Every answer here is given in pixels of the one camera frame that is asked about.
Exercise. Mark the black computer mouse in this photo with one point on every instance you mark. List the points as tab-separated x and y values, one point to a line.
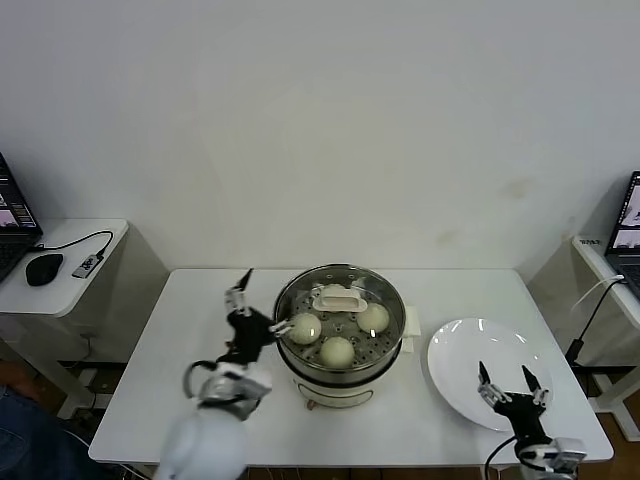
44	269

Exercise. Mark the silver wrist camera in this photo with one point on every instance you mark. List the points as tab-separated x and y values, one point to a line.
245	380
562	450

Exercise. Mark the cream electric cooker base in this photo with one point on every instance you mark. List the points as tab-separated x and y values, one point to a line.
340	395

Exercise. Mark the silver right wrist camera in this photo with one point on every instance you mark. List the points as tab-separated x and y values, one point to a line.
562	450

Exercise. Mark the grey usb hub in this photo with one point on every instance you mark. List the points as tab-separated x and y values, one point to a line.
85	266

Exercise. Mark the white steamed baozi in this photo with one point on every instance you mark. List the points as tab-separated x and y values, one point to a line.
373	318
337	352
305	329
334	289

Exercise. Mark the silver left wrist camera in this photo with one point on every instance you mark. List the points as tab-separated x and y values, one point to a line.
245	380

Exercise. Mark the white round plate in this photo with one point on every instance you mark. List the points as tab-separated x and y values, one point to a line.
475	350

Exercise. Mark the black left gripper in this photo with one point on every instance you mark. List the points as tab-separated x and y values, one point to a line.
247	332

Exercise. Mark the blue jeans person leg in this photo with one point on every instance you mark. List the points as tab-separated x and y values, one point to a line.
35	440

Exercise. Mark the black open laptop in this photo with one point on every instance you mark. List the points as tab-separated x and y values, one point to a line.
12	250
625	225

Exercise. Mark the stainless steel steamer basket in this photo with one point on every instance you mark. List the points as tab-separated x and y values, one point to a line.
345	372

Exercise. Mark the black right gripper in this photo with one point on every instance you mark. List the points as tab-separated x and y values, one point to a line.
525	415

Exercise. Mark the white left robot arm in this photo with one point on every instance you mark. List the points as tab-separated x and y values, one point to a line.
205	445

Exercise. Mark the round glass pot lid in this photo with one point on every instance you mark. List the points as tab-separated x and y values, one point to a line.
340	300

